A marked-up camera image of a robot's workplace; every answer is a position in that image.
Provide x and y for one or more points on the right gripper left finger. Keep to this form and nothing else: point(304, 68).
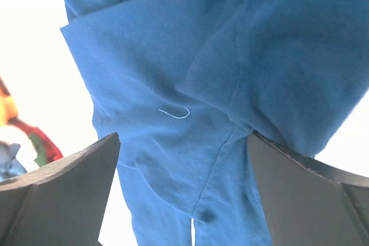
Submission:
point(62, 203)

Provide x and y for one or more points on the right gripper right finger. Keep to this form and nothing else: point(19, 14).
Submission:
point(305, 201)

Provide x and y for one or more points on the dark blue t shirt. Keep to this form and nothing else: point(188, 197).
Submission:
point(184, 82)

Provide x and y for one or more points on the folded green t shirt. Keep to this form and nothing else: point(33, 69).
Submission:
point(41, 158)

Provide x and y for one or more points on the folded red t shirt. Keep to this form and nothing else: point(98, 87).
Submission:
point(52, 151)

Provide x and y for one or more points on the folded light blue t shirt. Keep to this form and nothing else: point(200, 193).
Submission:
point(10, 165)

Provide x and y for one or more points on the orange plastic basket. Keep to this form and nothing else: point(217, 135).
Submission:
point(8, 106)

